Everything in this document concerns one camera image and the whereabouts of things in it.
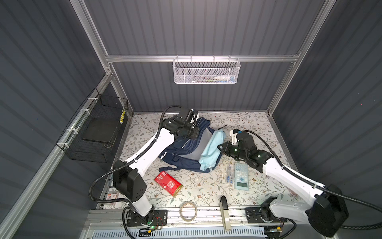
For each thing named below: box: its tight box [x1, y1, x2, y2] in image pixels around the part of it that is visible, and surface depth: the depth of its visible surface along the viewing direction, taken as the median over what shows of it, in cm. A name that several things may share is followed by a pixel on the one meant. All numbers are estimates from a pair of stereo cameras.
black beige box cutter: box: [219, 195, 232, 232], surface depth 74 cm
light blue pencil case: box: [198, 129, 227, 172], surface depth 80 cm
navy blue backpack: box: [158, 118, 216, 172], surface depth 86 cm
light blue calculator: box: [234, 162, 250, 191], surface depth 86 cm
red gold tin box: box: [154, 170, 183, 198], surface depth 86 cm
